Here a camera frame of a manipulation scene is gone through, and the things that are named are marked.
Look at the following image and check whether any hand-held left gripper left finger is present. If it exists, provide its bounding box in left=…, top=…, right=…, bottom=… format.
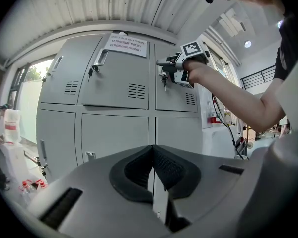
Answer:
left=109, top=145, right=154, bottom=203

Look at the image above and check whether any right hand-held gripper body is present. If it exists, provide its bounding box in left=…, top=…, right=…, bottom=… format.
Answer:
left=161, top=41, right=212, bottom=89

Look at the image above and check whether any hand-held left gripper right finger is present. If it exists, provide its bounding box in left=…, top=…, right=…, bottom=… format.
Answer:
left=152, top=145, right=202, bottom=199

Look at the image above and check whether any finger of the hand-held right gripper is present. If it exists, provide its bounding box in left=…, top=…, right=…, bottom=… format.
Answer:
left=156, top=55, right=177, bottom=67

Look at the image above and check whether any grey metal locker door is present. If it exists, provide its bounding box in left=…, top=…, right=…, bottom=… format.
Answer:
left=154, top=43, right=200, bottom=113

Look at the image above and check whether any set of grey locker doors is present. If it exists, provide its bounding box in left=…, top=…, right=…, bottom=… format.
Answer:
left=36, top=33, right=202, bottom=183

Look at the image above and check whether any person's right forearm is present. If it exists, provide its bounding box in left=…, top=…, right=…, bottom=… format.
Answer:
left=187, top=59, right=288, bottom=133

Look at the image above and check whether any grey metal locker cabinet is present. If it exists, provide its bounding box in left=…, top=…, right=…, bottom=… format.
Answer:
left=35, top=31, right=203, bottom=184

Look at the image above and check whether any white paper notice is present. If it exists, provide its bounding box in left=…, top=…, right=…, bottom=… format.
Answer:
left=103, top=33, right=148, bottom=58

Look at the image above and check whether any white low cabinet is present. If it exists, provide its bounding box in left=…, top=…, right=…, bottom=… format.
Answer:
left=201, top=126, right=240, bottom=159

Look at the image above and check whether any black metal railing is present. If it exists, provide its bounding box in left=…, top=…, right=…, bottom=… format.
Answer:
left=240, top=65, right=277, bottom=91

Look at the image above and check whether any pack of red-capped water bottles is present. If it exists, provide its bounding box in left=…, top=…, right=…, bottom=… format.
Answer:
left=18, top=179, right=49, bottom=206

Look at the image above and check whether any person's black t-shirt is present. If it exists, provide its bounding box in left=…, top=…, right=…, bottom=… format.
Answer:
left=273, top=10, right=298, bottom=82

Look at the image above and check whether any white box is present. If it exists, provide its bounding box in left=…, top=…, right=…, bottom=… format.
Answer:
left=1, top=142, right=29, bottom=182

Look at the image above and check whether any glass doorway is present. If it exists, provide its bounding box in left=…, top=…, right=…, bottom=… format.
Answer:
left=7, top=58, right=56, bottom=145

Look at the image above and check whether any white sack with red stripe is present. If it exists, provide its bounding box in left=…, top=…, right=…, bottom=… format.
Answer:
left=3, top=108, right=22, bottom=144

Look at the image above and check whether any red wall box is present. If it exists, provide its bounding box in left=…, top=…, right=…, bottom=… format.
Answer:
left=207, top=112, right=224, bottom=125

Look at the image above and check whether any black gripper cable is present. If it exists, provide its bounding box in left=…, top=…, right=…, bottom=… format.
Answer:
left=211, top=93, right=247, bottom=160

